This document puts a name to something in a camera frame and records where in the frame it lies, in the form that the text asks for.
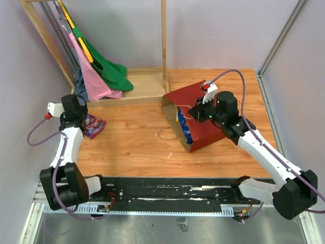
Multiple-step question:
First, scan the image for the pink cloth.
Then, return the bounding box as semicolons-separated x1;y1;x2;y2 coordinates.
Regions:
69;33;122;102

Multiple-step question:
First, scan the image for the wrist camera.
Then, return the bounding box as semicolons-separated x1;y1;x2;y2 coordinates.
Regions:
201;81;218;104
47;102;64;118

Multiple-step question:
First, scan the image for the blue chips bag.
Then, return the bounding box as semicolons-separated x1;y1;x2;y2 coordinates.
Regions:
175;105;193;144

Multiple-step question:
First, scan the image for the aluminium frame post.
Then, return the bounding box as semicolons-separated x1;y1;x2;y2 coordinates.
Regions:
257;0;309;77
39;1;79;74

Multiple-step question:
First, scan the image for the red brown paper bag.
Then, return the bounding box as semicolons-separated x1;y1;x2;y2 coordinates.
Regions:
161;80;225;153

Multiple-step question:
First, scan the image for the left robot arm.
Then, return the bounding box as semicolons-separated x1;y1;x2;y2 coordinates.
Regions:
40;94;109;210

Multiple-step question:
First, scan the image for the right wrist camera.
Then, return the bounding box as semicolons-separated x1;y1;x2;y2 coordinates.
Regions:
201;81;218;104

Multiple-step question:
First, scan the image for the right aluminium frame post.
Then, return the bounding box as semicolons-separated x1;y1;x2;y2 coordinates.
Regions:
257;0;309;77

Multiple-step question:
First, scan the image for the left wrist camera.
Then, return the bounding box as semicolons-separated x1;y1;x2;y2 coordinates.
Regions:
47;102;64;118

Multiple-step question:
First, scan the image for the green cloth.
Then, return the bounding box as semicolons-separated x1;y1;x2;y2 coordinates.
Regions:
60;1;135;92

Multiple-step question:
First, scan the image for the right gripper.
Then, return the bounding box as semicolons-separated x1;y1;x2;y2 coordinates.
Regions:
187;95;225;125

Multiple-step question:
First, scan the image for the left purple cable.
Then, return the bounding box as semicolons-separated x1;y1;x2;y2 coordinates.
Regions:
26;114;107;221

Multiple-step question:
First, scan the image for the wooden clothes rack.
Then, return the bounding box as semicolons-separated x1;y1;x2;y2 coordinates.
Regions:
19;0;171;109

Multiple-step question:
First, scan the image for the left aluminium frame post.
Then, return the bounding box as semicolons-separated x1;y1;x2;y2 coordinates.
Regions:
39;1;79;74

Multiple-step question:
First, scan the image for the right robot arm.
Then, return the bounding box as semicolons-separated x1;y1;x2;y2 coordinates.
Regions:
188;91;318;220

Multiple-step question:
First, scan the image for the yellow hanger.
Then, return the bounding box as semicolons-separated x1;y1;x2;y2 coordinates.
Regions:
58;0;93;63

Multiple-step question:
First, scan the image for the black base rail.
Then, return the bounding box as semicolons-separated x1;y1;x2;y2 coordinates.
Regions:
90;177;260;213

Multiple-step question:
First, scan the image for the grey slotted cable duct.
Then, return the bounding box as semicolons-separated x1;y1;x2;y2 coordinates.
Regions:
43;203;235;217

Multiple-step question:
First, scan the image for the purple candy bag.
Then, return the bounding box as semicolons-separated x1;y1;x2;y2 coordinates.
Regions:
85;114;106;139

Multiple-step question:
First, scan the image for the front aluminium rail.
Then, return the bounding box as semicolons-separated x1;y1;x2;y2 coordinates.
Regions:
300;211;323;244

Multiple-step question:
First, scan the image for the blue grey cloth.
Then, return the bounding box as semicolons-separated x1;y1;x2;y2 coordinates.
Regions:
74;68;89;105

